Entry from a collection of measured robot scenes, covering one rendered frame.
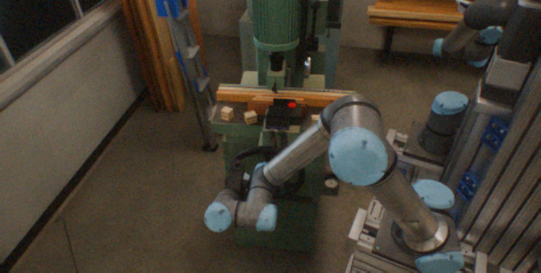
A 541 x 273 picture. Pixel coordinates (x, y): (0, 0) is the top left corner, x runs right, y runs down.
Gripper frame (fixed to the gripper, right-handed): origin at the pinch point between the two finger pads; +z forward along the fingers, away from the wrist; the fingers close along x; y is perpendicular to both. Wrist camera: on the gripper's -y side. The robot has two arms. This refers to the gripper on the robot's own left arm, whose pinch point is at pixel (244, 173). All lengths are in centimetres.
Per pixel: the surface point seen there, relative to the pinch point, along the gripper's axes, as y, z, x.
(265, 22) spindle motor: -54, 8, 3
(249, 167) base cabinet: 8.1, 31.9, -4.4
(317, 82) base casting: -30, 69, 23
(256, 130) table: -12.0, 20.8, 0.0
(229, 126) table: -12.5, 20.0, -11.1
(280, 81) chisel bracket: -32.3, 23.0, 8.4
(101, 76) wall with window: -21, 109, -127
